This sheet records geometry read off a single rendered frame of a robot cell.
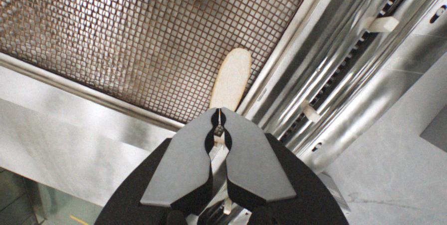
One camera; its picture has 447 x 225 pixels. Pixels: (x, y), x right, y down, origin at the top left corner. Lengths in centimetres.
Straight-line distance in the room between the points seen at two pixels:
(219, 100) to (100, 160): 44
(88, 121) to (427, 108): 55
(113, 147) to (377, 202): 66
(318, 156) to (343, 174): 13
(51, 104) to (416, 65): 50
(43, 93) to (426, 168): 69
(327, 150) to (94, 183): 65
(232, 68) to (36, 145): 66
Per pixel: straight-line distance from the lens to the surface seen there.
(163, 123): 22
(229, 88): 18
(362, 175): 45
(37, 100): 32
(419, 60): 31
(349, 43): 26
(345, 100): 27
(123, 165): 50
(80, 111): 29
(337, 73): 27
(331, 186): 39
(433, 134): 43
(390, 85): 29
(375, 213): 58
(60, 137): 60
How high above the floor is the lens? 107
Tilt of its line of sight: 66 degrees down
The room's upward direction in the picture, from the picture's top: 160 degrees counter-clockwise
